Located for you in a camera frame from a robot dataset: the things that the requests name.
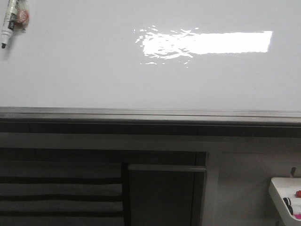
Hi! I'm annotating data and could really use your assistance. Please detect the dark grey cabinet door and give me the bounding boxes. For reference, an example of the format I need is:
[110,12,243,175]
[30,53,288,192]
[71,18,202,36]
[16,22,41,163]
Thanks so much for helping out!
[128,164,206,226]

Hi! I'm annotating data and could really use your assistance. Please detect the grey slatted panel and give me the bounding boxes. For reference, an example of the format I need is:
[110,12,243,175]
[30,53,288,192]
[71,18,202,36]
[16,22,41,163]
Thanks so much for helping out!
[0,161,131,226]

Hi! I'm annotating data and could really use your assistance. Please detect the white plastic marker tray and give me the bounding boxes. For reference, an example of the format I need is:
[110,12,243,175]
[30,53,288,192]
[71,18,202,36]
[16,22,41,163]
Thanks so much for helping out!
[269,177,301,226]

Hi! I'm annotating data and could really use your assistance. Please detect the black capped marker in tray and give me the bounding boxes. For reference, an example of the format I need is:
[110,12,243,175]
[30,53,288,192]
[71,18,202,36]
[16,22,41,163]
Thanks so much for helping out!
[283,198,293,215]

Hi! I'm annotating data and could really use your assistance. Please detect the red capped marker in tray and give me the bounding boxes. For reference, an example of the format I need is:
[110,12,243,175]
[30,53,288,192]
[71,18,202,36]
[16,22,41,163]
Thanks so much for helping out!
[295,190,301,198]

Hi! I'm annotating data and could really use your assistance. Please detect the pink marker in tray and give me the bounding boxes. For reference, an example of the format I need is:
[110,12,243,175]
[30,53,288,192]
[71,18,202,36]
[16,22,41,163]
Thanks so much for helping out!
[294,214,301,219]

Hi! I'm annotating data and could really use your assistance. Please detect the white whiteboard with metal frame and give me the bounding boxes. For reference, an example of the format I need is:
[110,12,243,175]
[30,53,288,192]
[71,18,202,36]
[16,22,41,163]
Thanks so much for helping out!
[0,0,301,137]

